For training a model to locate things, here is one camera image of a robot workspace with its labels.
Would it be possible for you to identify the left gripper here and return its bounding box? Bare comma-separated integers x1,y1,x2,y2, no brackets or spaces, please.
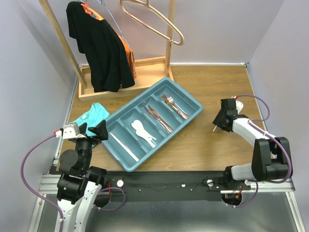
75,118,108,173

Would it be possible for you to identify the large white ceramic spoon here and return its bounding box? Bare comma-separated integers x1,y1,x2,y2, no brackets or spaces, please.
131,119,157,141

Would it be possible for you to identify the silver fork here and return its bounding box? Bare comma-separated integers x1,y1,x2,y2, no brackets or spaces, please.
167,96,189,119

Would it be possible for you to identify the dark copper fork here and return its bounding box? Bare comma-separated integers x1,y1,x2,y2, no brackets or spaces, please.
161,95,188,120

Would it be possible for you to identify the small white spoon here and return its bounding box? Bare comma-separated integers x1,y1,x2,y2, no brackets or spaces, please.
147,140,156,148

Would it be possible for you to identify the silver knife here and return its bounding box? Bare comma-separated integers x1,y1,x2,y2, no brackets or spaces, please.
143,106,172,134

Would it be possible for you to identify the copper knife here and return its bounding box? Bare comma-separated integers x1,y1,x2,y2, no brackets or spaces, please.
148,105,173,133

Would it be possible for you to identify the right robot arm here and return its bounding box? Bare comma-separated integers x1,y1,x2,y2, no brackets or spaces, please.
213,97,293,189

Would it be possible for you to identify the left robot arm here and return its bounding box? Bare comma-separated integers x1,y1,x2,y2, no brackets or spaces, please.
54,120,108,232

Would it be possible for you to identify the teal folded t-shirt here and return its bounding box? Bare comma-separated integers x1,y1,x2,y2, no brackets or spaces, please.
70,102,110,137

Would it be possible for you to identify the blue-grey plastic cutlery tray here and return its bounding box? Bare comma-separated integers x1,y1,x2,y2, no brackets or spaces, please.
102,77,203,172

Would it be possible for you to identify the black t-shirt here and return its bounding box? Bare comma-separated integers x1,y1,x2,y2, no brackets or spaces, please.
66,1,135,92

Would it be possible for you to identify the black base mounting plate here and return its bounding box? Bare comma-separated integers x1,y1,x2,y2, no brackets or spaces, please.
93,171,234,203

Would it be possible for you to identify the wooden clothes rack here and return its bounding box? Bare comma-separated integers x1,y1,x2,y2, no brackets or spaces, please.
40,0,173,102

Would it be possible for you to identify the orange garment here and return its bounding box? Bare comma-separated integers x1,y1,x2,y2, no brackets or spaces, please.
116,34,137,80

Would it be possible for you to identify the orange plastic hanger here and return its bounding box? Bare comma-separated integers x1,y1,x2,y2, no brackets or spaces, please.
81,0,104,21

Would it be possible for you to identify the copper metal hanger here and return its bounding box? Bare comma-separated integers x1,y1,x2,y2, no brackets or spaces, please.
120,0,184,46

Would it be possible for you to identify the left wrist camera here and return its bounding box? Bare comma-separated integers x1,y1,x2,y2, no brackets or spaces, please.
54,123,86,140

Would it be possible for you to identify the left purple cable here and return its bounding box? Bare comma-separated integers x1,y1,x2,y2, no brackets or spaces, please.
20,131,64,232

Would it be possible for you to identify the aluminium frame rail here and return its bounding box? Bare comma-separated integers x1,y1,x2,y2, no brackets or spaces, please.
26,171,306,232

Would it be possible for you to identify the blue wire hanger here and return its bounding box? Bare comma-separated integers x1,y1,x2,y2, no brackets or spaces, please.
97,0,130,48

